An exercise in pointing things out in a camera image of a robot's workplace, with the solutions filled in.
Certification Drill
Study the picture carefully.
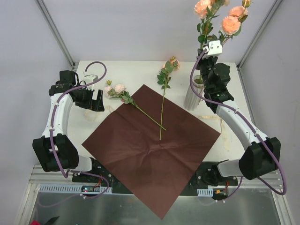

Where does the pink rose stem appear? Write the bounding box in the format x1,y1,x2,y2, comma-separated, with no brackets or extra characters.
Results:
104,80,166,130
157,56,180,140
194,0,252,53

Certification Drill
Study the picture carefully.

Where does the dark red wrapping paper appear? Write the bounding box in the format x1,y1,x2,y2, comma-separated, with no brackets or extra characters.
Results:
83,85,220,218

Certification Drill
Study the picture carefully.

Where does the cream printed ribbon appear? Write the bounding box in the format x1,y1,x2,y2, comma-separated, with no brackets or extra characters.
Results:
82,101,229,155

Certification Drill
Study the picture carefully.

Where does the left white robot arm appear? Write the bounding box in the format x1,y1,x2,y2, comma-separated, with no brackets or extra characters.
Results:
32,70,105,182

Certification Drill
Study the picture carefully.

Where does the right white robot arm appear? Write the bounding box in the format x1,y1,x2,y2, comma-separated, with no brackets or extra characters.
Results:
193,47,284,185

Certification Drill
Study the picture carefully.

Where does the white ribbed ceramic vase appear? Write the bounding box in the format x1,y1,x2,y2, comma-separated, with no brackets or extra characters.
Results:
184,75,204,111

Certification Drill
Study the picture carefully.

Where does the red object at bottom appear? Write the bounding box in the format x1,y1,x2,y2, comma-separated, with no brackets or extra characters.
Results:
30,220,41,225

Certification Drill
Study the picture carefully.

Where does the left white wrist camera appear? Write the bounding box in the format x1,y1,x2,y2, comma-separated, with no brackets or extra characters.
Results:
82,72,98,85

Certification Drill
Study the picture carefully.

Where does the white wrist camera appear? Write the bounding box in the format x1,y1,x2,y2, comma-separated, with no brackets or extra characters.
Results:
203,40,223,59
82,72,98,85

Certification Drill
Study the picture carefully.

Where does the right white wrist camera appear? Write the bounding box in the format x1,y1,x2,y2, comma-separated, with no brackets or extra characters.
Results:
203,40,223,59

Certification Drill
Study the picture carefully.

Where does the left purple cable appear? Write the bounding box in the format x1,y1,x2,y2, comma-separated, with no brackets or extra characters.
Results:
48,61,111,200

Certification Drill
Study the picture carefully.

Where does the purple cable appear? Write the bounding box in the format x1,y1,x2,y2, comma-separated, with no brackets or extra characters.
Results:
189,48,288,206
48,61,111,200

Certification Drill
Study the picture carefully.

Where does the left aluminium frame post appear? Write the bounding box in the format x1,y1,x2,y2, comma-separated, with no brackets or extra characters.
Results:
35,0,76,69

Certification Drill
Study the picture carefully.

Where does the aluminium frame post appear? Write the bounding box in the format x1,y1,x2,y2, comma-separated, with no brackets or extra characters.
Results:
237,0,284,71
35,0,76,69

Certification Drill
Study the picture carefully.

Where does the right aluminium frame post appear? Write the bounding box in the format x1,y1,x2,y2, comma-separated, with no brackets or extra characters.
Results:
237,0,284,71

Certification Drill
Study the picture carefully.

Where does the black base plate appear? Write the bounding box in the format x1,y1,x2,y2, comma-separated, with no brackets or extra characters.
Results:
72,159,238,198

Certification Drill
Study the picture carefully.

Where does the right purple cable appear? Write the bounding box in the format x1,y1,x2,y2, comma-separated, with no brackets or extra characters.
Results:
189,48,288,206

